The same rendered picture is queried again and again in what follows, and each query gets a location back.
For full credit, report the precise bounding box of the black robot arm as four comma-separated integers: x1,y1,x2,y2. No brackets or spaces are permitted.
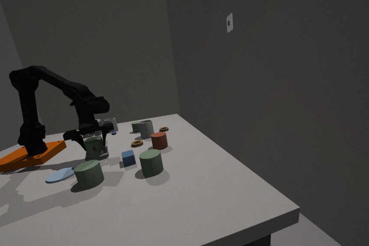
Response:
9,66,110,157

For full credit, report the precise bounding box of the brown flat ring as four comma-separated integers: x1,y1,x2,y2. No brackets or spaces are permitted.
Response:
159,127,169,132
131,140,143,147

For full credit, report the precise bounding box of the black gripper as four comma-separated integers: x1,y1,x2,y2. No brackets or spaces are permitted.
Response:
63,114,114,151

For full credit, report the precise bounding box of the blue cube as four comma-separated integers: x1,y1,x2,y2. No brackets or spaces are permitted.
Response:
122,150,136,167

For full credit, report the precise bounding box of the reddish-brown cylinder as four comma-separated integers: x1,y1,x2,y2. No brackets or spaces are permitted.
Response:
151,132,168,150

